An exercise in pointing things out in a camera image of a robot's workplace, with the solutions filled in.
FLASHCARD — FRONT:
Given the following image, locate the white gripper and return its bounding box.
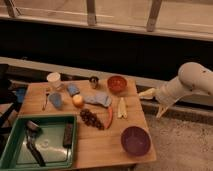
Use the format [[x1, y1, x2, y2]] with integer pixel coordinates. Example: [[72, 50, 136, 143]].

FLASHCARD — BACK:
[[139, 77, 191, 119]]

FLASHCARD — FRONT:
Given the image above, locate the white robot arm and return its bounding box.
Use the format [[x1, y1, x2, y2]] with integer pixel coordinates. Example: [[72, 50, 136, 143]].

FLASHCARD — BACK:
[[139, 62, 213, 118]]

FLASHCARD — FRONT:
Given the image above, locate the small metal cup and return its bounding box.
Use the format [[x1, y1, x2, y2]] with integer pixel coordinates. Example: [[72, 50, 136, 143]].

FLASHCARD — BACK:
[[89, 76, 99, 89]]

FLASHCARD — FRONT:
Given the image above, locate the white plastic cup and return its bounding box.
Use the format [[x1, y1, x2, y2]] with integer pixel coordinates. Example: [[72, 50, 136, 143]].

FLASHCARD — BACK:
[[47, 72, 62, 90]]

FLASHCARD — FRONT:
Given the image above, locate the red bowl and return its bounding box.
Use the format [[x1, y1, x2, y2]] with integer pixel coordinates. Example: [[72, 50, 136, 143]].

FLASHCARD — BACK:
[[107, 75, 127, 93]]

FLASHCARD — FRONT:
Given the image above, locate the purple bowl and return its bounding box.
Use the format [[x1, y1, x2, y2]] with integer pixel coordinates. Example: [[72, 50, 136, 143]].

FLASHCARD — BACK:
[[121, 126, 151, 156]]

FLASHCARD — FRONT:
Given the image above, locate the red chili pepper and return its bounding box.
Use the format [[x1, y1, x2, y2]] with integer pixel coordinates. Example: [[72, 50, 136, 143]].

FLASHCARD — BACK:
[[105, 106, 113, 129]]

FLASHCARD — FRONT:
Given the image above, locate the wooden table board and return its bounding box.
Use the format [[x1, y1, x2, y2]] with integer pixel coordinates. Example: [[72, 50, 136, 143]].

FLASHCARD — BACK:
[[19, 78, 156, 169]]

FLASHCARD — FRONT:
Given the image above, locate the blue cloth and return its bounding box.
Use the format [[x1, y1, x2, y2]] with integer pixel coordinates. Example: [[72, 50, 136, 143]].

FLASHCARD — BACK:
[[83, 92, 112, 107]]

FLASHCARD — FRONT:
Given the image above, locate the dark grape bunch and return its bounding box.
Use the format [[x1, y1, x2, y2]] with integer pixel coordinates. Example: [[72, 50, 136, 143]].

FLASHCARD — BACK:
[[80, 109, 104, 130]]

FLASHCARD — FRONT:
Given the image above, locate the orange fruit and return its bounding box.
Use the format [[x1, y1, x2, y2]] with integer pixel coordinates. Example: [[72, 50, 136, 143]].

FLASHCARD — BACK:
[[72, 95, 84, 107]]

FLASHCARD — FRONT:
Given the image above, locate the blue sponge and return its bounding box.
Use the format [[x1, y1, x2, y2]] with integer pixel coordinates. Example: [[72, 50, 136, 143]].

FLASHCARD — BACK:
[[67, 83, 80, 97]]

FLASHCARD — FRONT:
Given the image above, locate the dark brown bar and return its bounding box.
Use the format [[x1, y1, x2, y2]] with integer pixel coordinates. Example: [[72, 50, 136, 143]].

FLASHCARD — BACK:
[[63, 123, 73, 148]]

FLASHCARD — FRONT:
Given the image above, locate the green plastic tray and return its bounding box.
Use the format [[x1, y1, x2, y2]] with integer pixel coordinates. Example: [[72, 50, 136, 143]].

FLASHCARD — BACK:
[[0, 115, 77, 171]]

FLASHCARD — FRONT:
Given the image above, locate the metal fork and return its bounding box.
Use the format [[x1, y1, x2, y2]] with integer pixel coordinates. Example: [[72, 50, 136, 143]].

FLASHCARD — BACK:
[[42, 88, 50, 111]]

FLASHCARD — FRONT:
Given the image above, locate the blue object at left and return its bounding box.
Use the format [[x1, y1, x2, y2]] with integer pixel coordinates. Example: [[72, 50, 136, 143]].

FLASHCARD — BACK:
[[15, 88, 26, 103]]

